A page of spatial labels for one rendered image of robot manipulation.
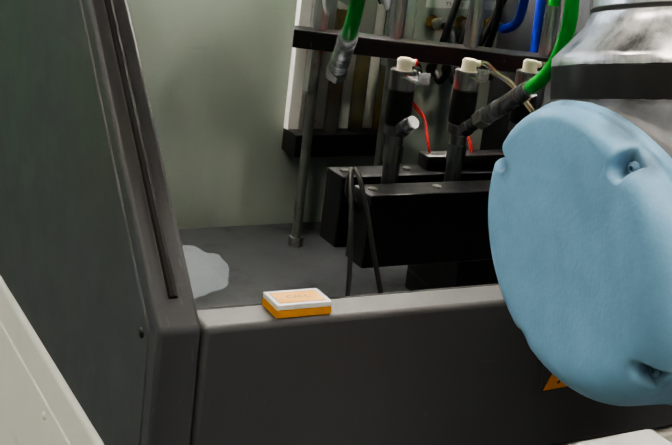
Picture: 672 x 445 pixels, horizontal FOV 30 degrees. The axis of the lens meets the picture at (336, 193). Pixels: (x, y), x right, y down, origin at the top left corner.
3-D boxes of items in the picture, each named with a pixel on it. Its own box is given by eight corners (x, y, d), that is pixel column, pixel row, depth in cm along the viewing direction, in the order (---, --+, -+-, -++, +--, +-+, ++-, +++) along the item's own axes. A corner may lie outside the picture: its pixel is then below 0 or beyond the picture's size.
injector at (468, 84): (446, 266, 137) (475, 78, 130) (423, 250, 141) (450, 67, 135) (468, 264, 138) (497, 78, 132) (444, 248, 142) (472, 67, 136)
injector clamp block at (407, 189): (352, 331, 132) (370, 193, 127) (311, 294, 140) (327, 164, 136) (606, 306, 148) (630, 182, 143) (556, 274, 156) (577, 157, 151)
